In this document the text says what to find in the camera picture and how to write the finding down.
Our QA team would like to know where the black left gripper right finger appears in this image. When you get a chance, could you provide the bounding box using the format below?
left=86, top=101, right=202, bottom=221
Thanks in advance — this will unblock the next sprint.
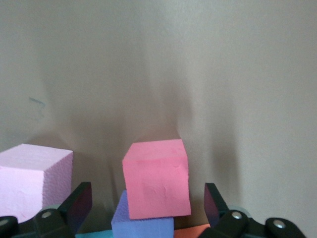
left=198, top=182, right=309, bottom=238

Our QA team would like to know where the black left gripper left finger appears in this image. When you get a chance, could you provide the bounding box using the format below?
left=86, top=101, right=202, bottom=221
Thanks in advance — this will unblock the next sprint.
left=0, top=181, right=93, bottom=238

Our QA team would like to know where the blue foam cube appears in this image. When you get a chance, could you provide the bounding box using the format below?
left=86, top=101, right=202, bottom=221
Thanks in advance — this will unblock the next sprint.
left=75, top=230, right=113, bottom=238

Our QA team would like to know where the orange foam cube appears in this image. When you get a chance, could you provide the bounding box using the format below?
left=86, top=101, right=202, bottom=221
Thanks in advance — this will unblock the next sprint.
left=173, top=224, right=211, bottom=238

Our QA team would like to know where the pink foam cube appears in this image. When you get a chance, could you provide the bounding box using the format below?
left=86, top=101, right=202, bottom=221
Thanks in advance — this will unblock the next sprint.
left=0, top=143, right=74, bottom=223

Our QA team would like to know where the purple foam cube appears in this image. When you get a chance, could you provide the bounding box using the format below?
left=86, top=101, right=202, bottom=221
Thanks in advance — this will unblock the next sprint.
left=110, top=190, right=175, bottom=238

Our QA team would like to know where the red foam cube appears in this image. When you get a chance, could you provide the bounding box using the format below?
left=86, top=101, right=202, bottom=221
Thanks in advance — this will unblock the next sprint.
left=122, top=138, right=192, bottom=220

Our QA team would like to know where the brown table mat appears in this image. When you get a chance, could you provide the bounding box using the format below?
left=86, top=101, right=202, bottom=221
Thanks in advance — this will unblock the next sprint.
left=0, top=0, right=317, bottom=238

